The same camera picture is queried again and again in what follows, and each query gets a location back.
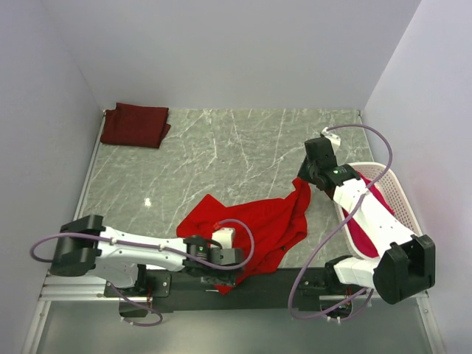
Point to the pink garment in basket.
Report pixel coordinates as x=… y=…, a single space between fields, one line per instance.
x=363 y=232

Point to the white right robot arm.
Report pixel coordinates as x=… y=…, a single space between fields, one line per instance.
x=405 y=263

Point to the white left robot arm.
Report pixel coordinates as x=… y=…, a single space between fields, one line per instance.
x=87 y=247

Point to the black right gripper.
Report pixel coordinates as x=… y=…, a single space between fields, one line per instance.
x=303 y=174

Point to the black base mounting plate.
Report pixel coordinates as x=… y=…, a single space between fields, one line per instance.
x=170 y=291

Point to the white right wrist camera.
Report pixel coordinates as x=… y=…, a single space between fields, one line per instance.
x=333 y=138

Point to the dark red t shirt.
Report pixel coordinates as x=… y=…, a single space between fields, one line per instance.
x=135 y=126

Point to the bright red t shirt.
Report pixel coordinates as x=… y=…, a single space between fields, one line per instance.
x=277 y=225

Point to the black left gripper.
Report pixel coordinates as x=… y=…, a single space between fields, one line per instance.
x=226 y=279

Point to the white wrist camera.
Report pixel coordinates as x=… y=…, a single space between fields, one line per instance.
x=223 y=238
x=333 y=138

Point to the aluminium frame rail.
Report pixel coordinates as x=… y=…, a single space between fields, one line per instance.
x=282 y=312

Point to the white perforated laundry basket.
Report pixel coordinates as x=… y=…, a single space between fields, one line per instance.
x=393 y=195

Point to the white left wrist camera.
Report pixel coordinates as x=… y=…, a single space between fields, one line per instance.
x=223 y=238

